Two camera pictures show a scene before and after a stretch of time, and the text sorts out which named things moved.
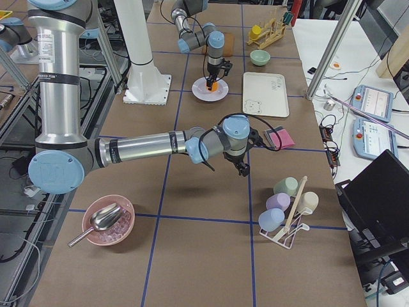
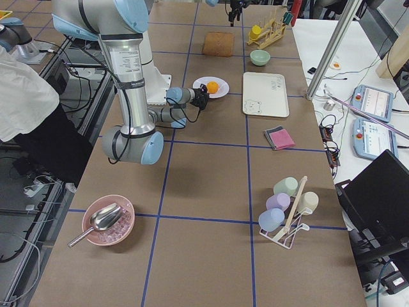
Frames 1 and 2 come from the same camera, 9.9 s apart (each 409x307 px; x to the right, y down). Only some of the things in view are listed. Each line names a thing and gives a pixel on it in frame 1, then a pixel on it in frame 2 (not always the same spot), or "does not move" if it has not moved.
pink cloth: x=284 y=137 does not move
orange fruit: x=215 y=86 does not move
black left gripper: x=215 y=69 to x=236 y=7
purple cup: x=278 y=201 does not move
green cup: x=289 y=185 does not move
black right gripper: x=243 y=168 to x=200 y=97
